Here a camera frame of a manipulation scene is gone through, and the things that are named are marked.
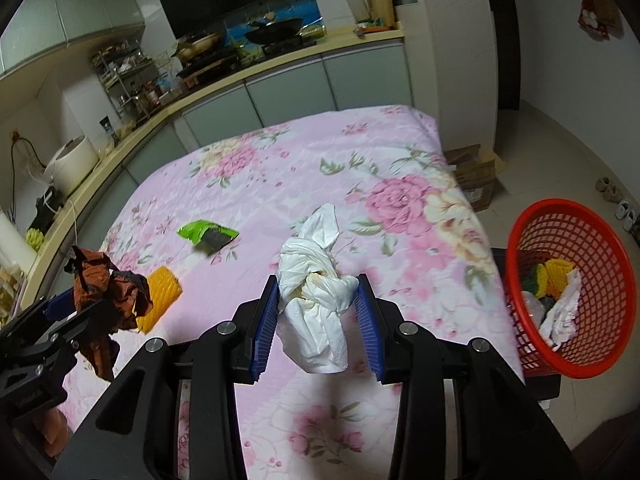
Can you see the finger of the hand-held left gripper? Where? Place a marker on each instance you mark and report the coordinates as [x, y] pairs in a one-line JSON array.
[[60, 305], [75, 332]]

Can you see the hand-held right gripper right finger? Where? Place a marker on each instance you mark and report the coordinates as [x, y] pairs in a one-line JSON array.
[[372, 330]]

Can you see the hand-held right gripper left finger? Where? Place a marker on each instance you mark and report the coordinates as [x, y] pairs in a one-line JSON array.
[[262, 330]]

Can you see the white plastic bag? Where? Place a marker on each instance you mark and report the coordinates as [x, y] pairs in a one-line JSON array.
[[312, 260]]

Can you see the clear plastic bag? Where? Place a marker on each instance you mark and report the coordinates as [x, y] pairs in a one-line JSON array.
[[532, 305]]

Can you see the red plastic basket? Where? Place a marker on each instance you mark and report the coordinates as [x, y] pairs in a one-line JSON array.
[[590, 360]]

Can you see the person's left hand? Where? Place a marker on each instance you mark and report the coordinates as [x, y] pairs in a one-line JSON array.
[[55, 430]]

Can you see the yellow knobbly item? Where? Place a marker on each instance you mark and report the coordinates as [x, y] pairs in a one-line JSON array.
[[35, 238]]

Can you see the white paper roll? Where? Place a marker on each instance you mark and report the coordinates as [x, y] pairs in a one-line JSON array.
[[12, 240]]

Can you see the black countertop appliance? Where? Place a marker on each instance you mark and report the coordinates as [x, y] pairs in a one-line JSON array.
[[45, 210]]

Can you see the green snack wrapper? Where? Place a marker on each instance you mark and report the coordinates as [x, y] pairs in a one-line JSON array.
[[200, 230]]

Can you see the white rice cooker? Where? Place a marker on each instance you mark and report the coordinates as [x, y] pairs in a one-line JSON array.
[[70, 165]]

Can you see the pink floral bedsheet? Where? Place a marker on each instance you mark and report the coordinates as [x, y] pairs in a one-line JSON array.
[[300, 170]]

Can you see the jar with black lid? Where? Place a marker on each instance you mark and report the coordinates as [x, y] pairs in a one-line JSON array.
[[107, 132]]

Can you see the flattened cardboard box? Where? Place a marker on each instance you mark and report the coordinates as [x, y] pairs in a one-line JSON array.
[[480, 180]]

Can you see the metal spice rack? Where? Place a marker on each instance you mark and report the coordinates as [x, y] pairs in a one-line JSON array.
[[125, 80]]

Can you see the grey base cabinets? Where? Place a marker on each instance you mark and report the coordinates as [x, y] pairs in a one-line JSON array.
[[290, 95]]

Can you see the beige kitchen countertop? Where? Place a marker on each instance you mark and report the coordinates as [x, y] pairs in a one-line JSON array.
[[280, 62]]

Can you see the gas stove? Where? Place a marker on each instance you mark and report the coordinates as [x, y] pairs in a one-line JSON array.
[[210, 64]]

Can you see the beige shoe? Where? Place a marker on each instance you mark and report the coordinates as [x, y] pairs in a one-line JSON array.
[[607, 190]]

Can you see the white shoe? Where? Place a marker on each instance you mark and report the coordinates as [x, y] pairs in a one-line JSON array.
[[625, 210]]

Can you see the golden cooking pot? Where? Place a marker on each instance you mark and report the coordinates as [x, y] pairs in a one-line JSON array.
[[200, 46]]

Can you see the black wok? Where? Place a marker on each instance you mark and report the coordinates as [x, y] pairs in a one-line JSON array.
[[275, 30]]

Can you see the grey upper cabinets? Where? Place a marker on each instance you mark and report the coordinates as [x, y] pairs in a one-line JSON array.
[[75, 5]]

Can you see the white plastic bottle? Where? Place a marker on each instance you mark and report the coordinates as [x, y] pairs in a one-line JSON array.
[[356, 6]]

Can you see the red wall ornament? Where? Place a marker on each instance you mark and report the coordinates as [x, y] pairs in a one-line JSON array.
[[597, 10]]

